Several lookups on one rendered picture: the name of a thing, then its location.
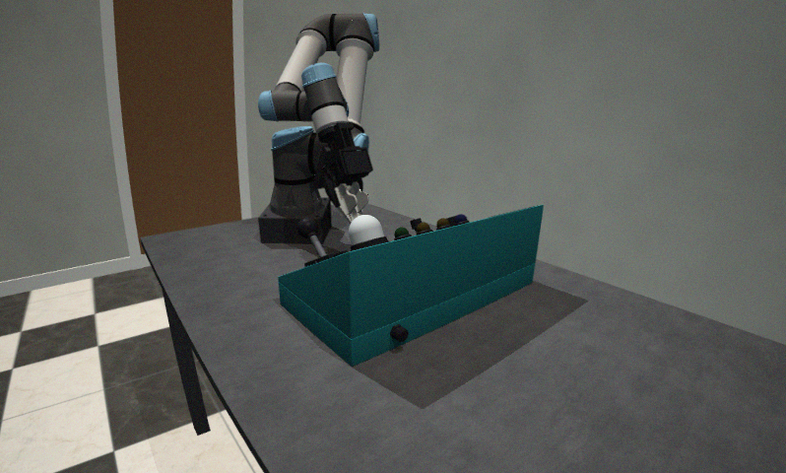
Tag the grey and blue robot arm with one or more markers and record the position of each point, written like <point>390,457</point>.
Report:
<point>296,154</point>

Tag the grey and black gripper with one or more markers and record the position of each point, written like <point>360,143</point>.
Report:
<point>357,163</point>

